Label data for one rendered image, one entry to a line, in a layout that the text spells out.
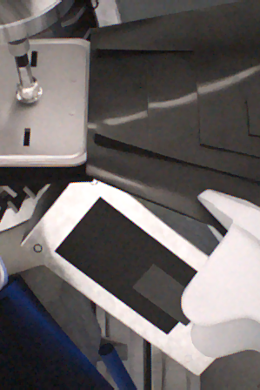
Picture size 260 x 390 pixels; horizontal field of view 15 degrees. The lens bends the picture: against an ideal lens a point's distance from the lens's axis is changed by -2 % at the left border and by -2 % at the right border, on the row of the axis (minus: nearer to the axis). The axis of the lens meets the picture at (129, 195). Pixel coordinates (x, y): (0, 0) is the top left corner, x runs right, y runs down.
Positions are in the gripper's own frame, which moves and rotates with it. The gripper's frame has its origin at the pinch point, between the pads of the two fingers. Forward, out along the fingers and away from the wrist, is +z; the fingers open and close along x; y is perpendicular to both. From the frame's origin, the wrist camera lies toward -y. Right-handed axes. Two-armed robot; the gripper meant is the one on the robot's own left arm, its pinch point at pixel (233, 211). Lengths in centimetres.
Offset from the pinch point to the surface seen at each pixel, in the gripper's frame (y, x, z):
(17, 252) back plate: 7.4, 25.3, 19.7
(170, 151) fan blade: 0.5, -1.3, 4.0
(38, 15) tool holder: 3.0, -10.9, 7.9
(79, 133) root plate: 3.2, -1.5, 7.7
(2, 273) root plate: 10.1, 8.6, 9.7
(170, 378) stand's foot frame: -4, 111, 32
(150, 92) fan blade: -1.0, -1.2, 7.4
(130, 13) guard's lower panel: -31, 72, 67
